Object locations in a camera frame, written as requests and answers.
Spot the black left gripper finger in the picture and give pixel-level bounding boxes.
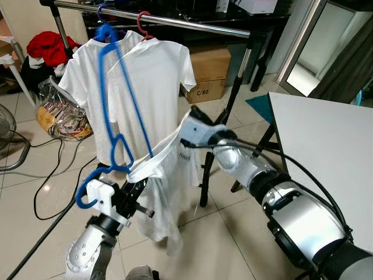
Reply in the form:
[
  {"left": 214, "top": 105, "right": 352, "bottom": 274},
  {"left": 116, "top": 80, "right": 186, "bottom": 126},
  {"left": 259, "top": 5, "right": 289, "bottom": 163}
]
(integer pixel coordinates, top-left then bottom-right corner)
[{"left": 124, "top": 178, "right": 147, "bottom": 202}]

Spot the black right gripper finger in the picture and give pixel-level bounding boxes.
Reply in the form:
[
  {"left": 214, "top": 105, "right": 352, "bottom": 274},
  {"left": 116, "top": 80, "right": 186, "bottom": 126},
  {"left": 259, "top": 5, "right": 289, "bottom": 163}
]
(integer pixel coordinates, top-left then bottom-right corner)
[{"left": 189, "top": 105, "right": 213, "bottom": 125}]

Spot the white T-shirt black print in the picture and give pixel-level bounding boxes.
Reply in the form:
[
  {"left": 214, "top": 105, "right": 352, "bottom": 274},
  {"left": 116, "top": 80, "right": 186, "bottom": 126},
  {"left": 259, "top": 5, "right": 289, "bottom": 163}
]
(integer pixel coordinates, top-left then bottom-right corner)
[{"left": 127, "top": 114, "right": 202, "bottom": 257}]

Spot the blue clothes hanger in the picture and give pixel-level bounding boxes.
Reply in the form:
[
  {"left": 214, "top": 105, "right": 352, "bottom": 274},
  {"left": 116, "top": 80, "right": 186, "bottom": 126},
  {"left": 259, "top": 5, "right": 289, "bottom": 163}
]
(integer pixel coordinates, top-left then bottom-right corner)
[{"left": 76, "top": 23, "right": 155, "bottom": 209}]

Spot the red clothes hanger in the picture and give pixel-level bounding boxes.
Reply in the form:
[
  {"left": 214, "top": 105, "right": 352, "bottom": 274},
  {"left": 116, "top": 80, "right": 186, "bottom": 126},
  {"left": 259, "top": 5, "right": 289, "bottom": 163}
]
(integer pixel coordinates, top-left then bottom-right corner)
[{"left": 137, "top": 10, "right": 157, "bottom": 41}]

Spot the purple clothes hanger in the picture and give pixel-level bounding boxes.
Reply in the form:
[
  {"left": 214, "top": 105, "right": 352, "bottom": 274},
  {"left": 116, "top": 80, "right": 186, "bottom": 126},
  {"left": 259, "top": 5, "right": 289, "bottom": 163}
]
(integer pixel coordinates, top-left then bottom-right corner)
[{"left": 96, "top": 3, "right": 126, "bottom": 30}]

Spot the brown cardboard box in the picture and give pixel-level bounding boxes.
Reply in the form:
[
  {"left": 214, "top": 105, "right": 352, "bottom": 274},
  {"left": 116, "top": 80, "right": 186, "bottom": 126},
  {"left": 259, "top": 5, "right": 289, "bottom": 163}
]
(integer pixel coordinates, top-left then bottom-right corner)
[{"left": 184, "top": 45, "right": 233, "bottom": 104}]

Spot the white hanging garment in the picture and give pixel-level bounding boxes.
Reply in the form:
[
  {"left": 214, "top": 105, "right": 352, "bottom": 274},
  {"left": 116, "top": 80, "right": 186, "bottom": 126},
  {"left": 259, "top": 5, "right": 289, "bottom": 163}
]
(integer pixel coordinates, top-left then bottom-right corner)
[
  {"left": 108, "top": 40, "right": 197, "bottom": 161},
  {"left": 58, "top": 30, "right": 143, "bottom": 165}
]

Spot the teal rug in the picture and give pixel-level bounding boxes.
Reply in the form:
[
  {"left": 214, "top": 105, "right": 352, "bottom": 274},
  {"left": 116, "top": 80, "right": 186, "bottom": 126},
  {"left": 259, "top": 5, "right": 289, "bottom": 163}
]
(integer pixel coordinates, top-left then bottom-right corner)
[{"left": 245, "top": 93, "right": 273, "bottom": 124}]

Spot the silver framed glass door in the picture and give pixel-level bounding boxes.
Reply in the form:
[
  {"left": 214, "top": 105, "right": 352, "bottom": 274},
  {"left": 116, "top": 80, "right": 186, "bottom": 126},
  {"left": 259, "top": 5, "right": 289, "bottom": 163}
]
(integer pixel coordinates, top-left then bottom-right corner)
[{"left": 277, "top": 0, "right": 373, "bottom": 104}]

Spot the clear bag of hangers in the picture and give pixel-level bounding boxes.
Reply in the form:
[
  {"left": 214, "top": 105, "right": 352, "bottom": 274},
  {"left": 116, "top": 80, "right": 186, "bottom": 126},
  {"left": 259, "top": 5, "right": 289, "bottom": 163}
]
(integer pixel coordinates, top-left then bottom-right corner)
[{"left": 36, "top": 76, "right": 94, "bottom": 142}]

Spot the white box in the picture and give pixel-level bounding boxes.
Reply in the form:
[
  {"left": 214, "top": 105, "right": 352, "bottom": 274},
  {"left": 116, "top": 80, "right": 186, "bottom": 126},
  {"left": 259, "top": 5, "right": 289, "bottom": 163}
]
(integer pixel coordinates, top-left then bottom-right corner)
[{"left": 234, "top": 0, "right": 279, "bottom": 15}]

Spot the grey table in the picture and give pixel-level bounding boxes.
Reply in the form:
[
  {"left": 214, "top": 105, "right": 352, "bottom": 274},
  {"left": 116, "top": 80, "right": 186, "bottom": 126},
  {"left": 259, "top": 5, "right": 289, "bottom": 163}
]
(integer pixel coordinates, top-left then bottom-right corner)
[{"left": 233, "top": 92, "right": 373, "bottom": 251}]

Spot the grey floor fan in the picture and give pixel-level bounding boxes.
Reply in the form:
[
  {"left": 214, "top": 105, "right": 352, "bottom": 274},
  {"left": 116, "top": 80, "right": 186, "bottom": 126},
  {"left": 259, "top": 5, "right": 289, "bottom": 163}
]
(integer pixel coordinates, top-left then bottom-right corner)
[{"left": 0, "top": 105, "right": 31, "bottom": 173}]

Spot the white tube stand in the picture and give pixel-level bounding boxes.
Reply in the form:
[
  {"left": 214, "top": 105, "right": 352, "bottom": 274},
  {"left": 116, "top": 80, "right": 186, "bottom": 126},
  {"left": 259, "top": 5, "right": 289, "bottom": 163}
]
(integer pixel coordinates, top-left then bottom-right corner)
[{"left": 0, "top": 23, "right": 37, "bottom": 107}]

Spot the black fabric heap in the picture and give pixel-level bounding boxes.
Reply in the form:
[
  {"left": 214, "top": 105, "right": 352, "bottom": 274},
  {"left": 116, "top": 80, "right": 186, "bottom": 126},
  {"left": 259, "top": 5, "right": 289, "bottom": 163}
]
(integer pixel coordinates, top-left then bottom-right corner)
[{"left": 20, "top": 57, "right": 56, "bottom": 94}]

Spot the dark curtain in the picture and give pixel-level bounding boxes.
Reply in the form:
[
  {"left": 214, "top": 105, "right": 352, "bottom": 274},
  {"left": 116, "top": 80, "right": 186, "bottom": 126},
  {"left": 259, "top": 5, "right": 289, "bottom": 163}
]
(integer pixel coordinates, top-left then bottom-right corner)
[{"left": 318, "top": 23, "right": 373, "bottom": 104}]

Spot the red clothes heap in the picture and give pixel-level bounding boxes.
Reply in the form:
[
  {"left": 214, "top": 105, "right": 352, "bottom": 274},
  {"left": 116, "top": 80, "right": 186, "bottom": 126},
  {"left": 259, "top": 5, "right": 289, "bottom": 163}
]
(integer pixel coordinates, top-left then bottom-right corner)
[{"left": 26, "top": 32, "right": 79, "bottom": 68}]

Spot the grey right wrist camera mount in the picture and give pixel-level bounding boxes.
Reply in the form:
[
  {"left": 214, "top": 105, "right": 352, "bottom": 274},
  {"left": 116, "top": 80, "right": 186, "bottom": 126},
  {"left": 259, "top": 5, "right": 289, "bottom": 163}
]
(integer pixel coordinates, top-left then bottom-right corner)
[{"left": 180, "top": 121, "right": 228, "bottom": 148}]

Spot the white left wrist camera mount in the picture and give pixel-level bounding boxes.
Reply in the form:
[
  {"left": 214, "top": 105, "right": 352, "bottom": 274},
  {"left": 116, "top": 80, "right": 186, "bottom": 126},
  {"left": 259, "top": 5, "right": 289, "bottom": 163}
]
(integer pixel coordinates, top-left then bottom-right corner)
[{"left": 85, "top": 178, "right": 120, "bottom": 225}]

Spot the black floor cable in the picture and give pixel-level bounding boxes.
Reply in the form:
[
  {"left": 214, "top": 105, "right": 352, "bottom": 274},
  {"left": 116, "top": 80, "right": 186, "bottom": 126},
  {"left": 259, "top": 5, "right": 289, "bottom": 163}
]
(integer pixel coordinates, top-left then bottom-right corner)
[{"left": 32, "top": 137, "right": 100, "bottom": 221}]

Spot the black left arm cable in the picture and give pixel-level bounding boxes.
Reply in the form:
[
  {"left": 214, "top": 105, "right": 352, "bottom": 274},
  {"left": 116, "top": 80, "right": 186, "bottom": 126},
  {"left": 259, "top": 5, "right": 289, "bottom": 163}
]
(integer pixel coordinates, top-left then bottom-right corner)
[{"left": 6, "top": 169, "right": 105, "bottom": 280}]

